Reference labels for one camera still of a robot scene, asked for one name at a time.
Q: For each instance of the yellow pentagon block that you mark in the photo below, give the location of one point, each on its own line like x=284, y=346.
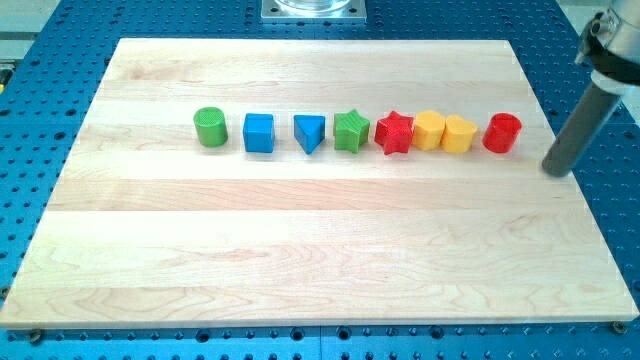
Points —
x=428, y=130

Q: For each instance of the grey pusher rod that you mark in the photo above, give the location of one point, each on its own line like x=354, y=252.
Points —
x=593, y=109

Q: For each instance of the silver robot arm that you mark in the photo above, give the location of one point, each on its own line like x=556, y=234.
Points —
x=610, y=42

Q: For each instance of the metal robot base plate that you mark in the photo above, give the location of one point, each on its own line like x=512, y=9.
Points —
x=290, y=11

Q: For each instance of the green star block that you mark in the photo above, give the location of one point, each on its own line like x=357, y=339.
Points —
x=350, y=131

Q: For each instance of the red star block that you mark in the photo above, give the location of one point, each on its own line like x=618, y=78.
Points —
x=394, y=133

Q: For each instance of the yellow heart block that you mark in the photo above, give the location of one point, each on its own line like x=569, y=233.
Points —
x=458, y=134

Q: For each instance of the wooden board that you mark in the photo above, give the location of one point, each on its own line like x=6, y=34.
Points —
x=147, y=228

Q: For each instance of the blue triangle block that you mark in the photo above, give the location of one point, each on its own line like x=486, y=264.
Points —
x=309, y=131

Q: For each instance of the green cylinder block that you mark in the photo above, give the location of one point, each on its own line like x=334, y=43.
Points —
x=210, y=126

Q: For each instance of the blue cube block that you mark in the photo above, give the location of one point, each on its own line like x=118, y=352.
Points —
x=259, y=133

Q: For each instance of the red cylinder block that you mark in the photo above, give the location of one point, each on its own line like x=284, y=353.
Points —
x=502, y=132

